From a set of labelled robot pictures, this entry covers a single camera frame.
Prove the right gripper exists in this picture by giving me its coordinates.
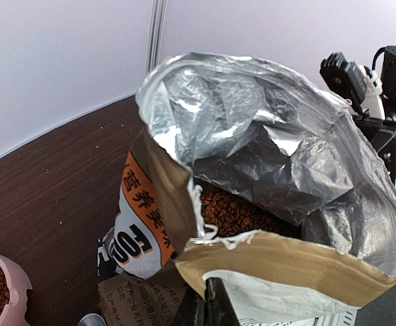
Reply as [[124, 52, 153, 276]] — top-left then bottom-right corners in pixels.
[[353, 115, 396, 183]]

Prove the pink double pet feeder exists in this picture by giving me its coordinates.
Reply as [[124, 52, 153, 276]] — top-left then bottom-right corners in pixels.
[[0, 255, 33, 325]]

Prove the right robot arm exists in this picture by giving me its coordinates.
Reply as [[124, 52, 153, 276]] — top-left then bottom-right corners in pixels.
[[354, 46, 396, 181]]

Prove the right aluminium frame post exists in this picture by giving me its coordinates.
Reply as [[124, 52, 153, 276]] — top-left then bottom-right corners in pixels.
[[146, 0, 168, 73]]

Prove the pet food bag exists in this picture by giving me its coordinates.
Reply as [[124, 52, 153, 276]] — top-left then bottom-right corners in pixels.
[[98, 53, 396, 325]]

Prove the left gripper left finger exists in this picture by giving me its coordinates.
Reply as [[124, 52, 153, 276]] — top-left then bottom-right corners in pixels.
[[172, 288, 205, 326]]

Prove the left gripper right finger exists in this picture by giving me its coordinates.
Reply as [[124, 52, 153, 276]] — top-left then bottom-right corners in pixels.
[[205, 277, 238, 326]]

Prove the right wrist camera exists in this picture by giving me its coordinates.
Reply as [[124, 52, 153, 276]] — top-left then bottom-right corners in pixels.
[[319, 52, 367, 104]]

